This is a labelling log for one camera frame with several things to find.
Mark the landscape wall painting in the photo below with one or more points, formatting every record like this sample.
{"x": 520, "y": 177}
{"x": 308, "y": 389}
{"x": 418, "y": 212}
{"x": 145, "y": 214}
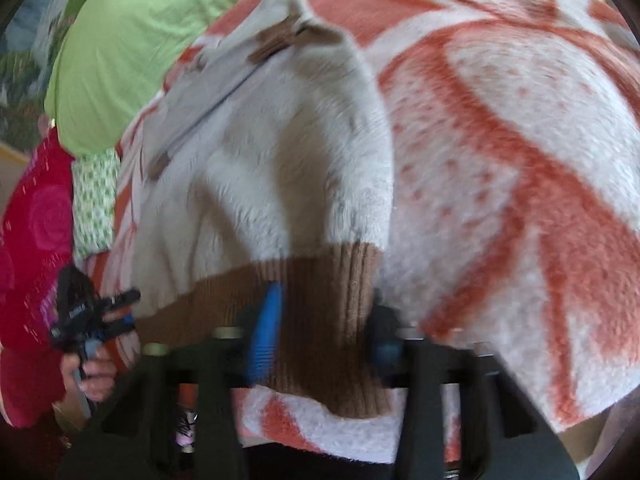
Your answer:
{"x": 30, "y": 60}

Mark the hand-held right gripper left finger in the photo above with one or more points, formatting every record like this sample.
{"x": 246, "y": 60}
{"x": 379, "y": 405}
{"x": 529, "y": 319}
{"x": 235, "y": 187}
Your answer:
{"x": 262, "y": 340}

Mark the grey sweater with brown hem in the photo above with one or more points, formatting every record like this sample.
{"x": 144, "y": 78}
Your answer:
{"x": 280, "y": 160}

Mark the light green quilt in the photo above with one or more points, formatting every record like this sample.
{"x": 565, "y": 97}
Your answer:
{"x": 130, "y": 40}

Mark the green and white patterned pillow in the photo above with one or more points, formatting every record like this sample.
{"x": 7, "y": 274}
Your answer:
{"x": 95, "y": 200}

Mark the red floral quilt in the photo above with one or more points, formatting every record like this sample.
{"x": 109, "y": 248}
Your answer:
{"x": 35, "y": 240}

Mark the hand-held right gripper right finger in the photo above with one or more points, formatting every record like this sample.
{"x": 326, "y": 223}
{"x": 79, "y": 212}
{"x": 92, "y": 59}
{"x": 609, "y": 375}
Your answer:
{"x": 384, "y": 352}

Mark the person's left hand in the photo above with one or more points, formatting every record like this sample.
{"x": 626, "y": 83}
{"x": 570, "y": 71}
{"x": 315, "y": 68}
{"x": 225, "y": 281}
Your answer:
{"x": 97, "y": 375}

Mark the orange and white printed blanket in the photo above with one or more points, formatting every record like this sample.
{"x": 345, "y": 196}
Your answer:
{"x": 500, "y": 135}

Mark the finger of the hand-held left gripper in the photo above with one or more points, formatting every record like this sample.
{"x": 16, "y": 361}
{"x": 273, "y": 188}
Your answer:
{"x": 122, "y": 297}
{"x": 119, "y": 329}

